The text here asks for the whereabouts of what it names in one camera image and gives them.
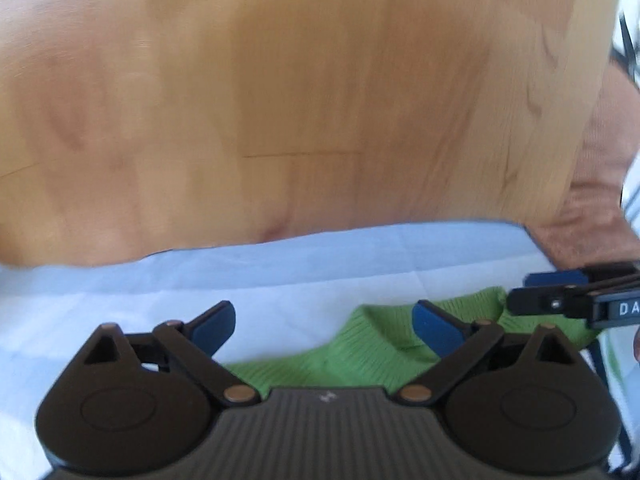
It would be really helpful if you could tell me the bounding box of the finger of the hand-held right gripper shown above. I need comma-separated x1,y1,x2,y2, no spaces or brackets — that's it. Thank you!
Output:
522,261,640,288
506,284,601,318

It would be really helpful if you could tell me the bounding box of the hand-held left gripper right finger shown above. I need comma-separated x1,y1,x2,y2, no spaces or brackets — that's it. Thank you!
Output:
397,300,576,406

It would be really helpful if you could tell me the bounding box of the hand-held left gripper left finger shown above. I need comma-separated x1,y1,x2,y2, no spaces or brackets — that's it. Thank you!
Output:
80,301,261,408

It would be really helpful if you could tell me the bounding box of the wooden headboard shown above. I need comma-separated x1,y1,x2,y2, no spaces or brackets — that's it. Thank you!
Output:
0,0,623,267

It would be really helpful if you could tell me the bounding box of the navy sweater with green collar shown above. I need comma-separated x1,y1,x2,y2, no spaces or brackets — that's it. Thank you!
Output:
222,286,631,396

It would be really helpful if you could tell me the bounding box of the light blue bed sheet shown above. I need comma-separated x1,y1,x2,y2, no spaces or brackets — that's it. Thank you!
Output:
0,217,640,480

